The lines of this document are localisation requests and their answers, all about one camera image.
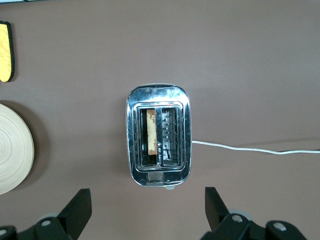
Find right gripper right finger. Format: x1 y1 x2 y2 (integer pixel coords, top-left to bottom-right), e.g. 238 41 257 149
201 186 252 240

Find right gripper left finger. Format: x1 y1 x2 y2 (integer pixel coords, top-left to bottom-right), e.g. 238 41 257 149
17 188 93 240

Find round wooden plate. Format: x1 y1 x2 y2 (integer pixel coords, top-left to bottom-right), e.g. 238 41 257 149
0 103 35 196

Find slice of toast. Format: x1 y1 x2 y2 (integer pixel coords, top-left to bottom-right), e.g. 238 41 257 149
146 108 159 156

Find beige and chrome toaster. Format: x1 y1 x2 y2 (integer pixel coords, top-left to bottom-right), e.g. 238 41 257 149
124 83 193 191

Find yellow quilted oven mitt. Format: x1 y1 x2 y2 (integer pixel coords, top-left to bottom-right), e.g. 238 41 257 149
0 20 16 83

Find white toaster power cable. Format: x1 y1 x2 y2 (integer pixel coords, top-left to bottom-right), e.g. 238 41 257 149
191 140 320 155

